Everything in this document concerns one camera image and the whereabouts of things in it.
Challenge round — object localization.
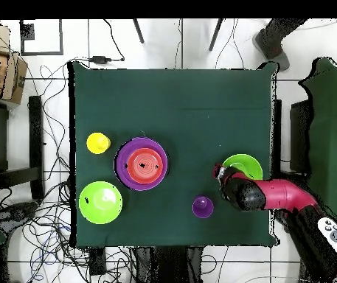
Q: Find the orange ribbed plastic bowl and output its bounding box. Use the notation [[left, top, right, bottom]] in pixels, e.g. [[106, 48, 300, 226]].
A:
[[126, 147, 165, 186]]

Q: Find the green plastic bowl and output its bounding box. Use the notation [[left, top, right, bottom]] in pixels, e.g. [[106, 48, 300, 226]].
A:
[[78, 181, 124, 225], [221, 153, 264, 181]]

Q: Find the purple plastic bowl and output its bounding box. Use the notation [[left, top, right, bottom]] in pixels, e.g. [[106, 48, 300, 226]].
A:
[[114, 136, 169, 192]]

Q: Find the brown cardboard box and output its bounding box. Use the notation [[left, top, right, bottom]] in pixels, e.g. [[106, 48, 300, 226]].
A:
[[0, 23, 29, 105]]

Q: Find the black stand foot with knob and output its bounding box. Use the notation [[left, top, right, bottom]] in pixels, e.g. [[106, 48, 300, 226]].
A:
[[0, 200, 42, 226]]

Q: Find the black tripod leg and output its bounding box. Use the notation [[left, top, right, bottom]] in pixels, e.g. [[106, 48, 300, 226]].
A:
[[208, 18, 224, 52], [132, 18, 145, 44]]

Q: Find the yellow plastic cup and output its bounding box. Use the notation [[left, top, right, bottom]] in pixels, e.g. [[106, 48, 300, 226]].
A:
[[86, 132, 112, 155]]

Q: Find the purple plastic cup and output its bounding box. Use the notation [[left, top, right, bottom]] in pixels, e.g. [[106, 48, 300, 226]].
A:
[[192, 195, 215, 220]]

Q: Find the person's leg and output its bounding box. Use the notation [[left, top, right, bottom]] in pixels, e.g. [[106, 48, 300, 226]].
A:
[[251, 18, 308, 71]]

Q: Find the black square frame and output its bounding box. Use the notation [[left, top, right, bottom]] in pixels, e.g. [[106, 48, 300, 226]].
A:
[[19, 18, 64, 56]]

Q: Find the black power adapter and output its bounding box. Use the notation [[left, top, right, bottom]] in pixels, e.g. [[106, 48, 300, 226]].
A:
[[89, 55, 113, 64]]

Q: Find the black bench frame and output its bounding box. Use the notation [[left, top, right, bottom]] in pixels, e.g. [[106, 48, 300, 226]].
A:
[[0, 95, 46, 201]]

